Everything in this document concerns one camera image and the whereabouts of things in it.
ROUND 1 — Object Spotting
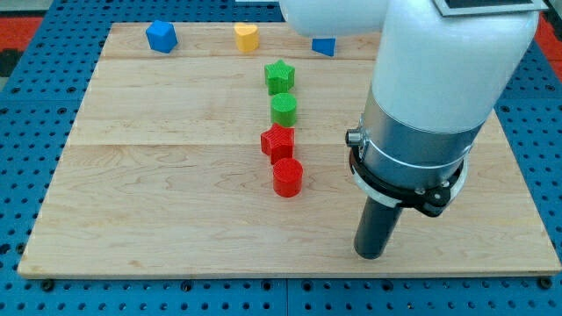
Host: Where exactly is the red cylinder block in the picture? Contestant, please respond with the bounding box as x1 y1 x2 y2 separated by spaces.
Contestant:
273 158 304 198

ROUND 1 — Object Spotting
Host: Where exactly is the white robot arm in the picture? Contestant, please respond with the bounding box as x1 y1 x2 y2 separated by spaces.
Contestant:
280 0 545 217

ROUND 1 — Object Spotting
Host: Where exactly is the yellow heart block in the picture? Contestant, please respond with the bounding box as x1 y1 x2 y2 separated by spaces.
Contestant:
234 22 260 53

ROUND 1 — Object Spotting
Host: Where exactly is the green cylinder block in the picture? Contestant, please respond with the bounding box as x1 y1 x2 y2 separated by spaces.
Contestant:
270 93 298 127

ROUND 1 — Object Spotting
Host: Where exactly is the blue triangle block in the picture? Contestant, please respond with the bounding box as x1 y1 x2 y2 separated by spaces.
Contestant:
311 38 336 57

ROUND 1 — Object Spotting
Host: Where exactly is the green star block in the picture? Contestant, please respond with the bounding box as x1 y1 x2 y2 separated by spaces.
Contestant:
264 59 295 96

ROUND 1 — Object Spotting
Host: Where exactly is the blue pentagon block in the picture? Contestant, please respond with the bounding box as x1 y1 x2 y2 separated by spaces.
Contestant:
146 20 177 54

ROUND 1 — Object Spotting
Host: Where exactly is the wooden board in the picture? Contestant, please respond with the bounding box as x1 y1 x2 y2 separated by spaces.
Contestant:
18 23 561 279

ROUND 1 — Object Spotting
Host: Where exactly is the red star block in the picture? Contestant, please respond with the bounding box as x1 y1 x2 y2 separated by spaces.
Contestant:
260 123 295 165

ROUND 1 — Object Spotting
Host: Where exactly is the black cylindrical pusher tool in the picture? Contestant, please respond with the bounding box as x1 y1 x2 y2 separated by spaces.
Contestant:
354 197 403 260

